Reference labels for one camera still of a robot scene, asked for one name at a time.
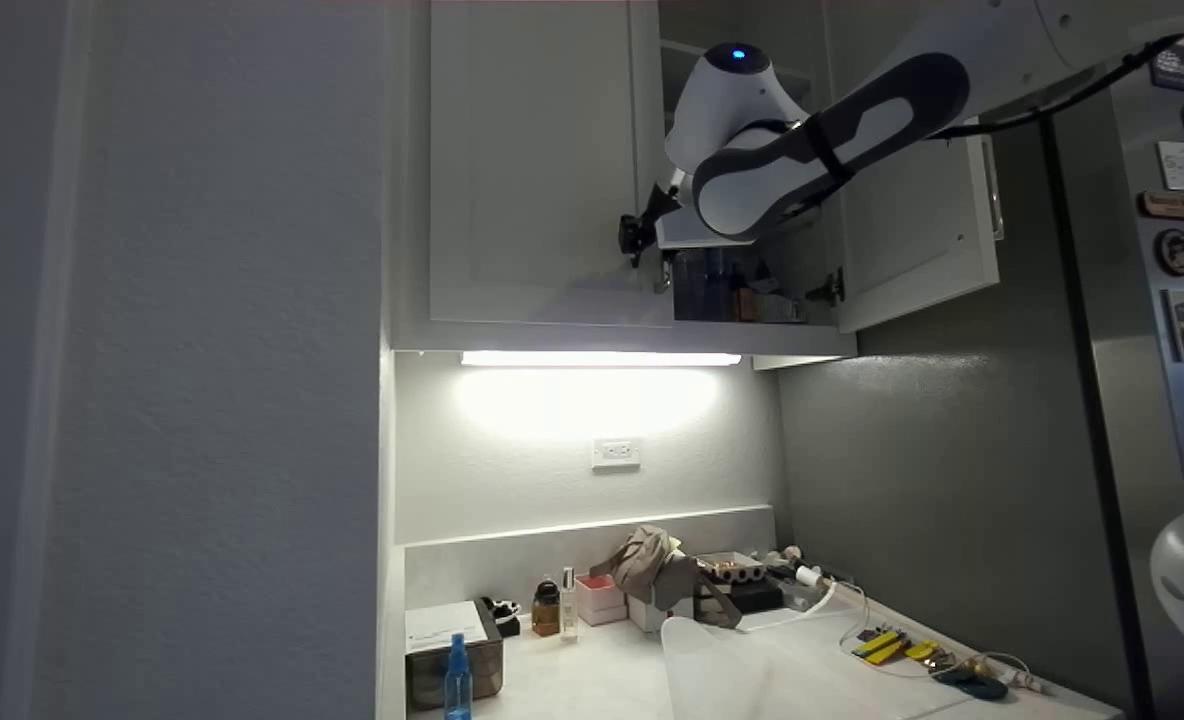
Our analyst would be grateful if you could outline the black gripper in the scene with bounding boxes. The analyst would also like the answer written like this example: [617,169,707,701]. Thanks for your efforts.
[621,189,677,265]

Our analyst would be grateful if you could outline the white cupboard door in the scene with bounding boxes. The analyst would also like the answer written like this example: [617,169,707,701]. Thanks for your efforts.
[841,135,1002,331]
[429,0,669,323]

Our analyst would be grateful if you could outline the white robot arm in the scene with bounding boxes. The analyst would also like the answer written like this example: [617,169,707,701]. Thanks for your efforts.
[621,0,1184,259]

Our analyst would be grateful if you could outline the under-cabinet light strip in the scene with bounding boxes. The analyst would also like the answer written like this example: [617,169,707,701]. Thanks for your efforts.
[460,349,739,367]

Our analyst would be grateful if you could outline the crumpled brown paper bag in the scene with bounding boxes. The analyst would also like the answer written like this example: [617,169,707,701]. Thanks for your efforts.
[617,530,694,635]

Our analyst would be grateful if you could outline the black egg carton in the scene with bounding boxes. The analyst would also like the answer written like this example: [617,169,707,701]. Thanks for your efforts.
[698,553,788,617]

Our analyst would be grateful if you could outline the pink box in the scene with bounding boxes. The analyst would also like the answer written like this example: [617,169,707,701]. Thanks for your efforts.
[576,575,628,630]

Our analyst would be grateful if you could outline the brown glass jar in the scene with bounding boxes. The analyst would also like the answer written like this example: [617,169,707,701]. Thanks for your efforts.
[530,581,564,635]

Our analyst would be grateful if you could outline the yellow and orange wedge block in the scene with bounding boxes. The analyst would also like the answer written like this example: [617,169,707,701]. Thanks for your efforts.
[855,630,909,666]

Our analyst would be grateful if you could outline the blue plastic bottle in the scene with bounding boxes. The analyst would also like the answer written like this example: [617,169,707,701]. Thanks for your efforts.
[444,631,471,720]

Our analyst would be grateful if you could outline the dark rectangular tray box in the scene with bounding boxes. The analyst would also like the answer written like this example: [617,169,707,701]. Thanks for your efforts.
[405,602,504,713]

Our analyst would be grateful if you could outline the stainless steel refrigerator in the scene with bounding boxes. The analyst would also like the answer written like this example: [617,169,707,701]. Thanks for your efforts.
[1054,48,1184,720]

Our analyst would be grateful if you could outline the white wall outlet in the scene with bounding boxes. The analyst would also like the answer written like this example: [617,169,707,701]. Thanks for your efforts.
[590,436,641,473]

